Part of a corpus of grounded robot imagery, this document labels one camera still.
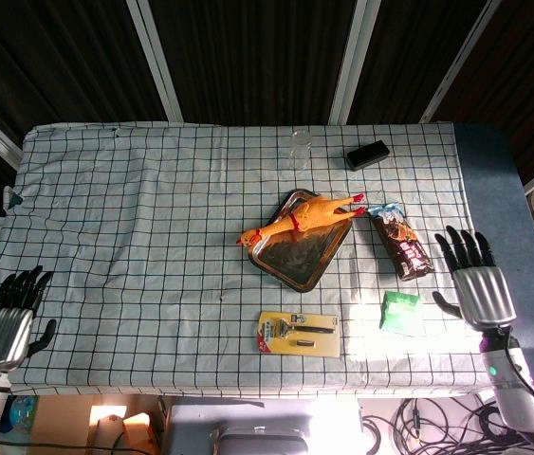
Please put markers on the clear plastic cup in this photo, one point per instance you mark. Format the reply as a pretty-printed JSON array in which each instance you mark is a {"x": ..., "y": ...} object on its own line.
[{"x": 300, "y": 151}]

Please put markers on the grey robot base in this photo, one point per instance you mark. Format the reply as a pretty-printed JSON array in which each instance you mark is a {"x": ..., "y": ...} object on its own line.
[{"x": 259, "y": 441}]

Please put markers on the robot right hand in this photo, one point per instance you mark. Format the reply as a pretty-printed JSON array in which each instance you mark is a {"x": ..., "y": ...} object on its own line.
[{"x": 482, "y": 294}]

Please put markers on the brown snack packet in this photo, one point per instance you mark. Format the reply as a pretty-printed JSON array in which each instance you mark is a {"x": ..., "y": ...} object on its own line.
[{"x": 404, "y": 246}]

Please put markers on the yellow razor blister pack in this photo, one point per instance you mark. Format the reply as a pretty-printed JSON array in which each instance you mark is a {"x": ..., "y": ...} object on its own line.
[{"x": 295, "y": 346}]

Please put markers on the white checked tablecloth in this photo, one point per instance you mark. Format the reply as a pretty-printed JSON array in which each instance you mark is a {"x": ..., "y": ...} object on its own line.
[{"x": 129, "y": 237}]

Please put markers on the stainless steel tray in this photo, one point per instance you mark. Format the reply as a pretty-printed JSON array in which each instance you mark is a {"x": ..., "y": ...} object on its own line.
[{"x": 300, "y": 260}]

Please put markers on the orange rubber chicken toy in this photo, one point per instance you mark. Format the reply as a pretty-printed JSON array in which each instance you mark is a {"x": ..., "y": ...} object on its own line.
[{"x": 309, "y": 215}]

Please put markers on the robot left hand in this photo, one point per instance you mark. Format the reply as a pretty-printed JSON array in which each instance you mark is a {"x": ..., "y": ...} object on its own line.
[{"x": 3, "y": 336}]

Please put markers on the brown cardboard box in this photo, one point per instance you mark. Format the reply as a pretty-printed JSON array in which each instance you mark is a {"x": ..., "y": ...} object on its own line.
[{"x": 134, "y": 431}]

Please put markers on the black rectangular box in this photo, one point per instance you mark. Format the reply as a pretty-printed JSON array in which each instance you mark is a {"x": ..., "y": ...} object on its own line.
[{"x": 367, "y": 155}]

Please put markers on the green packet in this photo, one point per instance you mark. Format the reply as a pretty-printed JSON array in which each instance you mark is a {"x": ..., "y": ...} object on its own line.
[{"x": 401, "y": 313}]

